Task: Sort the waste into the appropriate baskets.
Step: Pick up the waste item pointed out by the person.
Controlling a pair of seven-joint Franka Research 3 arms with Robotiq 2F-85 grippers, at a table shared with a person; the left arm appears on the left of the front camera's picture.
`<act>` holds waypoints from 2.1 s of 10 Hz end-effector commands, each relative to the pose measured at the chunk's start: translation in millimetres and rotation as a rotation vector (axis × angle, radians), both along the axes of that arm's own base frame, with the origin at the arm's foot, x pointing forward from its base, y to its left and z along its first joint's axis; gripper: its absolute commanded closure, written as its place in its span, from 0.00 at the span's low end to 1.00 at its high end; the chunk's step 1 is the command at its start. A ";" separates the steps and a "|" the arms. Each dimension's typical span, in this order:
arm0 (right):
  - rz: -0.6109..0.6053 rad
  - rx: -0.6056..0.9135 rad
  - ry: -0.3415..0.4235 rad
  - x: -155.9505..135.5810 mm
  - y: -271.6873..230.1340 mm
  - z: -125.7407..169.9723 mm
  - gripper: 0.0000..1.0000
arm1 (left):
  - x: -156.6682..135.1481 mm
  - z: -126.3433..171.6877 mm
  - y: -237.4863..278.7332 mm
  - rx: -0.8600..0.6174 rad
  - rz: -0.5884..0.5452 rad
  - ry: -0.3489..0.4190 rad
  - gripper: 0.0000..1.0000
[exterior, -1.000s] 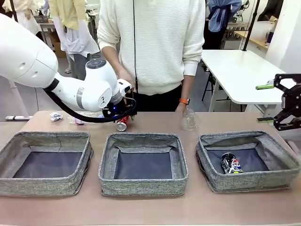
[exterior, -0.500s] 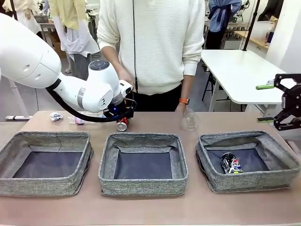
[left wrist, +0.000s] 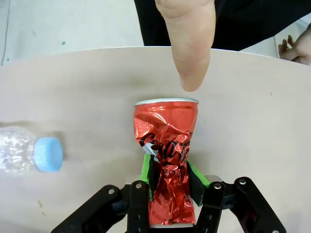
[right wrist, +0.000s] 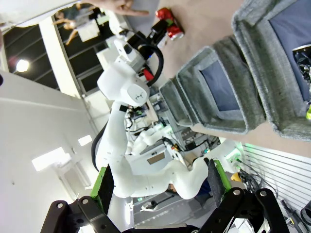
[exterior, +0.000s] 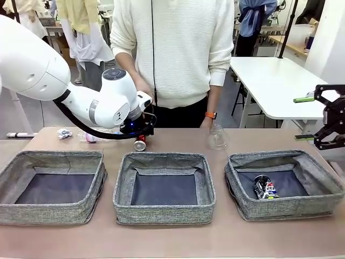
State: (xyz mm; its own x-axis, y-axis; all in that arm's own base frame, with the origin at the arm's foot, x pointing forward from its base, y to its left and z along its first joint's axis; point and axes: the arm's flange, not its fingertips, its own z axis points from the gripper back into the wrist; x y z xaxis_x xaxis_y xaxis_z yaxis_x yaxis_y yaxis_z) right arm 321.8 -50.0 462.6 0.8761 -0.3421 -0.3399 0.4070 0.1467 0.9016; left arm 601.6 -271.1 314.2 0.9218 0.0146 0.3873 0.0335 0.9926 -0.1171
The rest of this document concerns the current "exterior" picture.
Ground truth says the crumpled white paper ball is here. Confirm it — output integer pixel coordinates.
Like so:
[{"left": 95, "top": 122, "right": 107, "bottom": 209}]
[{"left": 56, "top": 128, "right": 74, "bottom": 140}]

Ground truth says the wooden background table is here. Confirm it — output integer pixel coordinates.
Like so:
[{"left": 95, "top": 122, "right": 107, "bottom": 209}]
[{"left": 269, "top": 34, "right": 309, "bottom": 57}]

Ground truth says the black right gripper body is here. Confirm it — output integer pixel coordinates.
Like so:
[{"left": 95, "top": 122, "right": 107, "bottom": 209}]
[{"left": 322, "top": 94, "right": 345, "bottom": 133}]

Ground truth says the crushed red soda can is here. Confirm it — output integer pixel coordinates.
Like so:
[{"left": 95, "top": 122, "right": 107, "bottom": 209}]
[{"left": 134, "top": 134, "right": 149, "bottom": 152}]

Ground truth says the person's right forearm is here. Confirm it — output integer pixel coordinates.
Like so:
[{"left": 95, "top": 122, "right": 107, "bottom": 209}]
[{"left": 115, "top": 52, "right": 141, "bottom": 82}]

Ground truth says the small white table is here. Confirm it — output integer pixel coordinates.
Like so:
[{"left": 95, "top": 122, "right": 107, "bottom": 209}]
[{"left": 6, "top": 88, "right": 39, "bottom": 139}]

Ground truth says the black left arm hose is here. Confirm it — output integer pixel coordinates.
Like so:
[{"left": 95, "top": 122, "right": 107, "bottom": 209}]
[{"left": 52, "top": 99, "right": 128, "bottom": 140}]

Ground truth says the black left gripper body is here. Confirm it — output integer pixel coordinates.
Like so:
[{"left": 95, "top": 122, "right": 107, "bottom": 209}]
[{"left": 120, "top": 111, "right": 148, "bottom": 137}]

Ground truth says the person's left hand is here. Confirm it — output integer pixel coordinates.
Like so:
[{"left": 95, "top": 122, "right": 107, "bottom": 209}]
[{"left": 199, "top": 117, "right": 217, "bottom": 129}]

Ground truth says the black metal chair frame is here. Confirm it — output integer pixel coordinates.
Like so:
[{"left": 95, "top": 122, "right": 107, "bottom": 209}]
[{"left": 231, "top": 80, "right": 267, "bottom": 115}]

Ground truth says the person in white sweater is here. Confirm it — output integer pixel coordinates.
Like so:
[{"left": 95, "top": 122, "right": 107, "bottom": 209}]
[{"left": 110, "top": 0, "right": 235, "bottom": 129}]

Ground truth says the brown cardboard box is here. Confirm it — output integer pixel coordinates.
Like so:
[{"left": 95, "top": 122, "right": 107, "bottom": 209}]
[{"left": 57, "top": 37, "right": 78, "bottom": 67}]

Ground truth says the person in black trousers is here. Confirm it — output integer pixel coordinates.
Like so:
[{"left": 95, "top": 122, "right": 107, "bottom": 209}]
[{"left": 2, "top": 0, "right": 50, "bottom": 39}]

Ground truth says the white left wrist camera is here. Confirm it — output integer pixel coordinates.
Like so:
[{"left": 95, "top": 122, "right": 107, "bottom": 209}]
[{"left": 136, "top": 91, "right": 153, "bottom": 109}]

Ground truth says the thin black cable on sweater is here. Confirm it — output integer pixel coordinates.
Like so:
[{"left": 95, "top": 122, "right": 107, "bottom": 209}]
[{"left": 150, "top": 0, "right": 160, "bottom": 107}]

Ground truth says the white plastic bag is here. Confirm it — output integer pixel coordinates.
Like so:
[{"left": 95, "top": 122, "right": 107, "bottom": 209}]
[{"left": 291, "top": 23, "right": 318, "bottom": 39}]

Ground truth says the person's right hand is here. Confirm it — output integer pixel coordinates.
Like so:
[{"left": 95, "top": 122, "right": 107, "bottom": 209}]
[{"left": 132, "top": 75, "right": 154, "bottom": 104}]

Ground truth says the large white table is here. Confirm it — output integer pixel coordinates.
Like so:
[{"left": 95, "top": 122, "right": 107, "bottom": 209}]
[{"left": 229, "top": 56, "right": 331, "bottom": 129}]

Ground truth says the person in blue shirt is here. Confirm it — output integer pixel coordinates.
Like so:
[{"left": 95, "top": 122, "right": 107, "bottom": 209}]
[{"left": 237, "top": 0, "right": 279, "bottom": 57}]

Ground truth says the crushed black Pepsi can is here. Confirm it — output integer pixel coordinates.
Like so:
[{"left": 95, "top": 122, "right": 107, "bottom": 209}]
[{"left": 253, "top": 174, "right": 281, "bottom": 200}]

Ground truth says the person's left forearm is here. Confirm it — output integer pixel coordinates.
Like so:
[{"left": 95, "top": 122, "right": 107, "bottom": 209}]
[{"left": 206, "top": 84, "right": 225, "bottom": 113}]

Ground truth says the clear plastic cup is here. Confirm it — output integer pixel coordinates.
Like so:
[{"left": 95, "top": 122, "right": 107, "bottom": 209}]
[{"left": 208, "top": 124, "right": 228, "bottom": 149}]

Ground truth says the crushed bottle with pink label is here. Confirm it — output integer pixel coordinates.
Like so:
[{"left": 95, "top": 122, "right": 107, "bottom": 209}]
[{"left": 77, "top": 128, "right": 121, "bottom": 144}]

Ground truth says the grey fabric basket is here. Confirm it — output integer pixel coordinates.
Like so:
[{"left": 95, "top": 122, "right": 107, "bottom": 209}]
[
  {"left": 0, "top": 150, "right": 108, "bottom": 226},
  {"left": 112, "top": 152, "right": 217, "bottom": 225},
  {"left": 224, "top": 149, "right": 345, "bottom": 222}
]

